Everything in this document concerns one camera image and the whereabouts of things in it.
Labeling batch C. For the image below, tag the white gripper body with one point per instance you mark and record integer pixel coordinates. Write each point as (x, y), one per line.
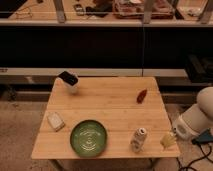
(181, 128)

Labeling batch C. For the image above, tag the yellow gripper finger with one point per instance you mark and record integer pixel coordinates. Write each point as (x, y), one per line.
(168, 140)

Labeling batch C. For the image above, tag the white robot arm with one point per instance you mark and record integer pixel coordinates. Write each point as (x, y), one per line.
(194, 121)

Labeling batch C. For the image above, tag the blue object on floor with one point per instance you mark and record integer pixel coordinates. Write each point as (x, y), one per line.
(204, 138)

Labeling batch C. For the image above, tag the red chili pepper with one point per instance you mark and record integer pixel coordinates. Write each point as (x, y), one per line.
(141, 96)

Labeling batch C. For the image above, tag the wooden table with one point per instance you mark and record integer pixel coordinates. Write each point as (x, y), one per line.
(111, 101)

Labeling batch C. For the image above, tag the black box at right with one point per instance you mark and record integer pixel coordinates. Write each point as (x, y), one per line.
(199, 69)

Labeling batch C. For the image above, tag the green round plate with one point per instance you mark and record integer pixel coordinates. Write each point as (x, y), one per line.
(88, 138)

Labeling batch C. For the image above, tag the white sponge block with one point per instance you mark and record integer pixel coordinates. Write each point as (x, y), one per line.
(55, 121)

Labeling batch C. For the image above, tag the white cup with black object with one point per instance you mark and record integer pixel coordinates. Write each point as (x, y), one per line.
(70, 81)

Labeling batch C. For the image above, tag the wooden shelf with clutter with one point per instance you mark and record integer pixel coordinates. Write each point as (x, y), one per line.
(121, 13)

